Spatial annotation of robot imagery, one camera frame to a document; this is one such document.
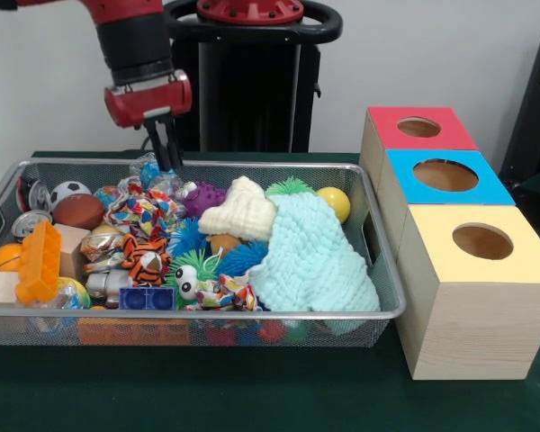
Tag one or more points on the tiger plush toy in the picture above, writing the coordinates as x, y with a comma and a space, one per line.
141, 261

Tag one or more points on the orange ball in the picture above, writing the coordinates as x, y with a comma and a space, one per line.
4, 258

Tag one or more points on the cream knitted cloth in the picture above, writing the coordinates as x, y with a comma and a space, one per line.
243, 216

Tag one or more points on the yellow ball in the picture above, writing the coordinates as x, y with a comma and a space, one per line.
335, 200

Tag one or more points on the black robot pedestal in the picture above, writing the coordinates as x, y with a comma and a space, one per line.
252, 90

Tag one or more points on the purple spiky ball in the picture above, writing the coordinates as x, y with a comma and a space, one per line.
207, 200

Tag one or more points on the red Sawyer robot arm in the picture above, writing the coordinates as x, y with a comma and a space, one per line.
132, 45

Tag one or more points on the light blue knitted cloth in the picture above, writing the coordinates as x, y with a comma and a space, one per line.
315, 261

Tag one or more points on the wooden box with three holes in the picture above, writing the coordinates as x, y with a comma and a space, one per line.
472, 315

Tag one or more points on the long orange toy brick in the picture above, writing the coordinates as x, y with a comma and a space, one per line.
38, 261

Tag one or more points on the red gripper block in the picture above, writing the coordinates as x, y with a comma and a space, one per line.
148, 101

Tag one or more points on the small soccer ball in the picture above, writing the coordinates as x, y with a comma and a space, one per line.
67, 191

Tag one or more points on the crushed clear plastic bottle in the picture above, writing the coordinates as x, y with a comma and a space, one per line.
150, 173

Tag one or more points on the blue plastic toy brick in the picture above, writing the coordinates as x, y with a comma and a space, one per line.
146, 299

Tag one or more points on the brown toy football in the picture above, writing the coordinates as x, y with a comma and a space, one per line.
78, 211

